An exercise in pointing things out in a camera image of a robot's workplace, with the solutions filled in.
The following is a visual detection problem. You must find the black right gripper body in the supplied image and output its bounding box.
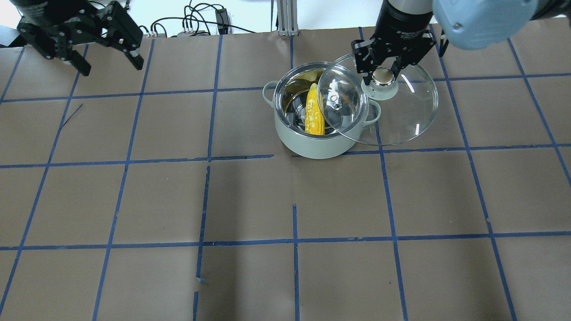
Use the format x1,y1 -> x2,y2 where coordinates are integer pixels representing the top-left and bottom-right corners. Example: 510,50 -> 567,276
351,0 -> 436,75

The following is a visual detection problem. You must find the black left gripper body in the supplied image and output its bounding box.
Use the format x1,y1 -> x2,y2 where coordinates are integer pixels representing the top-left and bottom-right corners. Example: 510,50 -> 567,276
11,0 -> 143,61

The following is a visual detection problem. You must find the glass pot lid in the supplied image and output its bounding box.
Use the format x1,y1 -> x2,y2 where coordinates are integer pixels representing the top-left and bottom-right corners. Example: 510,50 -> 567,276
318,54 -> 439,146

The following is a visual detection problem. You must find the yellow corn cob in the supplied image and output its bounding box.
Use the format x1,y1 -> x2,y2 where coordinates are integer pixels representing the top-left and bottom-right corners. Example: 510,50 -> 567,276
304,83 -> 325,136

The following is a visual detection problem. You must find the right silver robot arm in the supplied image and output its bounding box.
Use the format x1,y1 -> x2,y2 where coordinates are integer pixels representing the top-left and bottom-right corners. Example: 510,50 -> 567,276
351,0 -> 570,85

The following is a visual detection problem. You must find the pale green cooking pot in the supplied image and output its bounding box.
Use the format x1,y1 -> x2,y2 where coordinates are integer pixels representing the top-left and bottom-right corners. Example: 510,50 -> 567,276
262,62 -> 381,159

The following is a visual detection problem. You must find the aluminium frame post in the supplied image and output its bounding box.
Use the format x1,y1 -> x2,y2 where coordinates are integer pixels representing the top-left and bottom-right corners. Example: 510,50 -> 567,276
277,0 -> 299,37

